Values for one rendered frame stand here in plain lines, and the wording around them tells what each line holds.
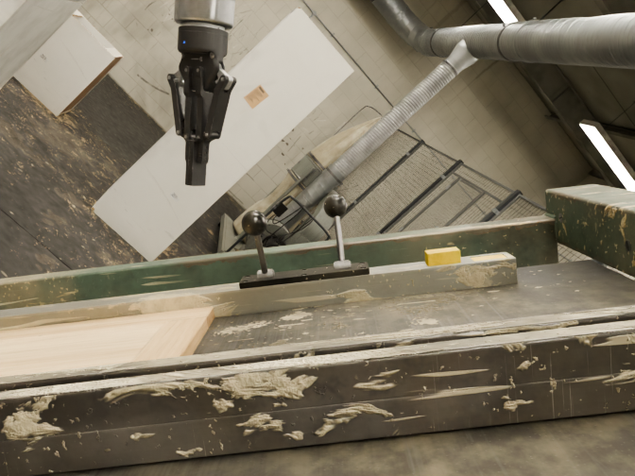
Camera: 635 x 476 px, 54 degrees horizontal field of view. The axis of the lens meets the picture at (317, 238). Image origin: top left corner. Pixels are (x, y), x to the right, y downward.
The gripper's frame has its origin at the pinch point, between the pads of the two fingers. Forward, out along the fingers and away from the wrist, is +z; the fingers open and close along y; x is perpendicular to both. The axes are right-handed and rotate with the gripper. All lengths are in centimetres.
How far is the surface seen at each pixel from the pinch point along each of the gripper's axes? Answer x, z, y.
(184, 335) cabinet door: 14.1, 21.3, -14.2
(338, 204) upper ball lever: -13.0, 4.5, -18.7
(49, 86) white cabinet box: -239, -27, 429
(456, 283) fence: -18.7, 14.3, -37.5
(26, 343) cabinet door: 22.6, 26.6, 8.5
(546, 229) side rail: -51, 8, -41
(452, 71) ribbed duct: -523, -80, 190
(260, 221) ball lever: 1.6, 6.9, -15.1
